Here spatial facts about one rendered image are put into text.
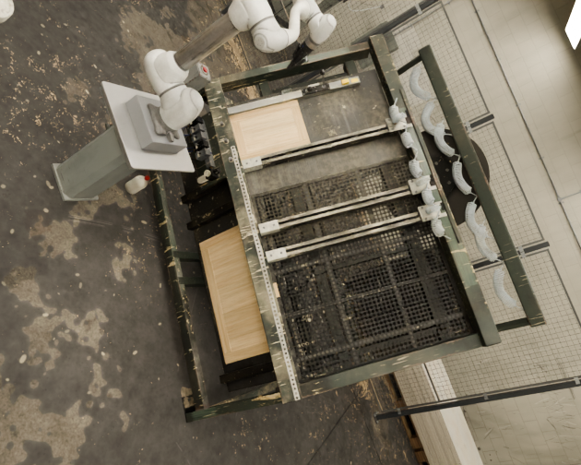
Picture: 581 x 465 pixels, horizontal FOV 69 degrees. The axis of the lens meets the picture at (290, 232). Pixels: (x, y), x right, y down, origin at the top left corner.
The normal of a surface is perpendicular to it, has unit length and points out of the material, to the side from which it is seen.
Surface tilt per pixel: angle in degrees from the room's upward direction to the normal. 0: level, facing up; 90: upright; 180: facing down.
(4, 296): 0
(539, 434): 90
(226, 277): 90
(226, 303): 90
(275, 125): 59
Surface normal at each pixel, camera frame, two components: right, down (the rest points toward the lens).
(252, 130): -0.01, -0.25
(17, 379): 0.82, -0.35
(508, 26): -0.45, 0.09
